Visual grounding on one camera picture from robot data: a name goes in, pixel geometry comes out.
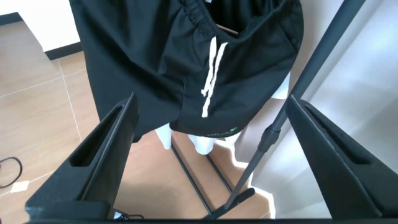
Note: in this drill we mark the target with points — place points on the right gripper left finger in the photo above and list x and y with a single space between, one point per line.
77 180

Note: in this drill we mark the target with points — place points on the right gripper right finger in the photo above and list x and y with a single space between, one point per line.
342 174

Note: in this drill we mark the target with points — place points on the black clothes rack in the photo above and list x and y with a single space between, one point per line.
326 53

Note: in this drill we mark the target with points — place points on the white printed t-shirt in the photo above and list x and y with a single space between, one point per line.
202 144

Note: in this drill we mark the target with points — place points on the black shorts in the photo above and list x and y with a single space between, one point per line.
140 62

